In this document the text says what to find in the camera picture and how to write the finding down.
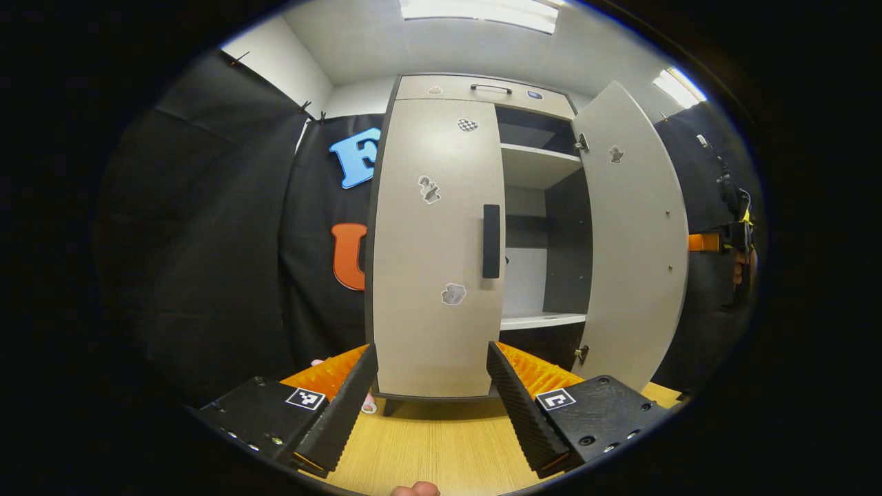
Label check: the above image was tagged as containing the ceiling light panel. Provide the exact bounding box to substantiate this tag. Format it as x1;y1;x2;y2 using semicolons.
400;0;559;35
653;67;707;109

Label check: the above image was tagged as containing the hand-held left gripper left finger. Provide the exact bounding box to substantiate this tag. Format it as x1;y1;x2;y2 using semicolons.
198;342;380;478

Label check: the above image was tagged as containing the beige cabinet drawer front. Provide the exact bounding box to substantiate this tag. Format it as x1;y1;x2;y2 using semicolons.
396;74;576;119

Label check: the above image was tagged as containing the black door handle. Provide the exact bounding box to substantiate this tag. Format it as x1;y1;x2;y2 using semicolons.
482;204;502;279

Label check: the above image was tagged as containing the black cable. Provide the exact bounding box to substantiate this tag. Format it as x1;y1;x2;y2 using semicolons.
696;134;743;211

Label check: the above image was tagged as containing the white cabinet shelf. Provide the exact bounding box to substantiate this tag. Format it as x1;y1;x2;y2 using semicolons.
501;143;583;190
500;312;586;331

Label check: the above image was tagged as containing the beige shoe cabinet door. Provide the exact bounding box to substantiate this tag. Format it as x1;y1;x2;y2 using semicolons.
572;81;690;393
372;99;507;399

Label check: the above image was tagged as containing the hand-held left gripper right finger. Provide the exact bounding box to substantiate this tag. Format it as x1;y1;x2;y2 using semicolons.
486;340;670;479

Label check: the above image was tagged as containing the black backdrop cloth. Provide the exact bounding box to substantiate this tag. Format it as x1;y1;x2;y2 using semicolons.
103;52;762;407

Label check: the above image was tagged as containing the grey double-door shoe cabinet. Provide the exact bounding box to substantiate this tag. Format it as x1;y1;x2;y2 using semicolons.
364;72;595;417

